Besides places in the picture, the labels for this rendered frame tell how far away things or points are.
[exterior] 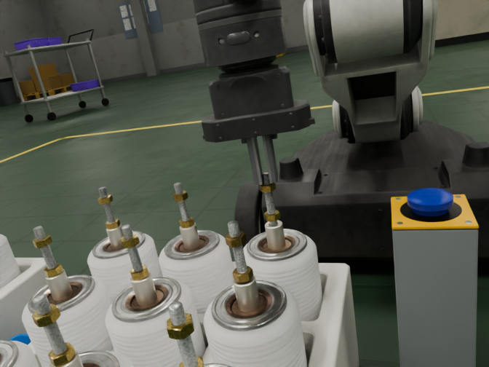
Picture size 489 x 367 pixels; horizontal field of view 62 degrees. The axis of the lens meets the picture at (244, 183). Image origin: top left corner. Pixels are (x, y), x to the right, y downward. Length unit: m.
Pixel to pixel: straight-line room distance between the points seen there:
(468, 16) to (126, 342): 5.73
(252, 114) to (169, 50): 11.92
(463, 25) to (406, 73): 5.17
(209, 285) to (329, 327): 0.16
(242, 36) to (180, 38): 11.75
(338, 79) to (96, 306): 0.54
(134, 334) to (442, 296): 0.30
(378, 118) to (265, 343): 0.65
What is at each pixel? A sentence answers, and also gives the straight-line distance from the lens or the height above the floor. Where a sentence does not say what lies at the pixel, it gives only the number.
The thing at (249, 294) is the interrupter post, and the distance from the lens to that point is 0.40.
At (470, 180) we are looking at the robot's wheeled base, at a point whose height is 0.20.
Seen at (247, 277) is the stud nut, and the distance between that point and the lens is 0.39.
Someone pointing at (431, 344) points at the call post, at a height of 0.18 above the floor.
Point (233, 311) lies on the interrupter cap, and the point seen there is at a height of 0.25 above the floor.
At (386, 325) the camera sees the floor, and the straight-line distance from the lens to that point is 0.77.
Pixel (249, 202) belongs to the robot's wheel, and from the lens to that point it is 0.84.
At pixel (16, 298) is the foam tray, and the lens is 0.80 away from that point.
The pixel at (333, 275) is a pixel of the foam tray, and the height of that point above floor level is 0.18.
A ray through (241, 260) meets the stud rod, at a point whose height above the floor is 0.30.
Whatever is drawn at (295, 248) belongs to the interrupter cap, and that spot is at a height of 0.25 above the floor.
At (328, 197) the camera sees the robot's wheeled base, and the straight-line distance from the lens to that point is 0.80.
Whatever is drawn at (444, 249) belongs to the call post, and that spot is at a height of 0.29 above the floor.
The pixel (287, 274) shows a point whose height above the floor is 0.24.
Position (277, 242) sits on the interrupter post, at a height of 0.26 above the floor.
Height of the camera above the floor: 0.50
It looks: 19 degrees down
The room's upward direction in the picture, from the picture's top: 10 degrees counter-clockwise
